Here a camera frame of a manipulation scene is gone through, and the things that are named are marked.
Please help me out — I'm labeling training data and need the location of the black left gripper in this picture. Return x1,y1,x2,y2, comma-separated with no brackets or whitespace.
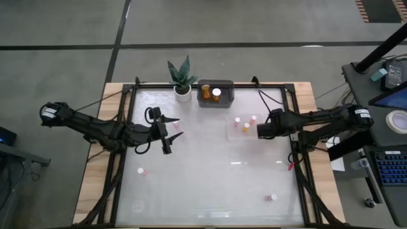
142,106,185,156

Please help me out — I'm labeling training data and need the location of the clear plastic bin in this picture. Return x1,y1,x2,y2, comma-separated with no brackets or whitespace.
226,113,261,141

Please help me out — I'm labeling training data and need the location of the grey plastic bin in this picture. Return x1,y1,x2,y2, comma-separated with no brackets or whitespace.
197,79,235,109

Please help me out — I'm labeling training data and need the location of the snake plant in white pot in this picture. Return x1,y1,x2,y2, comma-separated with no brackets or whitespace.
167,55,200,104

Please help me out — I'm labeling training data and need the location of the white paper sheet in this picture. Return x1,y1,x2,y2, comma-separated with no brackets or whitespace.
324,135,346,172

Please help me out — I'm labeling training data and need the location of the clear plastic water bottle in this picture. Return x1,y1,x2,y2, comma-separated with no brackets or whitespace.
350,158,370,170

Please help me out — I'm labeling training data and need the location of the dark grey side desk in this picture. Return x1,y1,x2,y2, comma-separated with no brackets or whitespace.
341,60,407,228

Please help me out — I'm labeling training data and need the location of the white tape roll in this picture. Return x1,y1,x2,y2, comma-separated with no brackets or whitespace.
385,109,407,134

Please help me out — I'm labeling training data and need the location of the small teal box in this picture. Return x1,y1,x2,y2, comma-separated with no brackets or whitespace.
369,67,388,82

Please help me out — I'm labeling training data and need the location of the backlit computer keyboard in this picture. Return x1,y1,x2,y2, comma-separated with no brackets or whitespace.
374,149,407,187

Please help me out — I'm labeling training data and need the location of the monitor with blue screen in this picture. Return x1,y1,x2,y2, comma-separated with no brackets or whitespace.
368,81,407,111

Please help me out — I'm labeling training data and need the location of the black flat device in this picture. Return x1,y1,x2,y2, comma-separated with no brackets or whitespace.
380,59,405,92

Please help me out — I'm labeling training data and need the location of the black slanted pole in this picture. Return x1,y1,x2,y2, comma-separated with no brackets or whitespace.
354,22,407,74

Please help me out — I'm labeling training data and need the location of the black device with blue light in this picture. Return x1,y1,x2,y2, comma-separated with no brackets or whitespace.
0,126,18,147

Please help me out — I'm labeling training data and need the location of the hazard striped floor mat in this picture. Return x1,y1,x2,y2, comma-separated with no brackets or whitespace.
354,0,407,24

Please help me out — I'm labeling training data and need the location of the black looped cable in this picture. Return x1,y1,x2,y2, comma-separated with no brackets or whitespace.
134,107,162,156

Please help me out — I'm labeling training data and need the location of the black aluminium table frame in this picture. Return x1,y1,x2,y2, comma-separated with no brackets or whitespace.
72,76,346,229

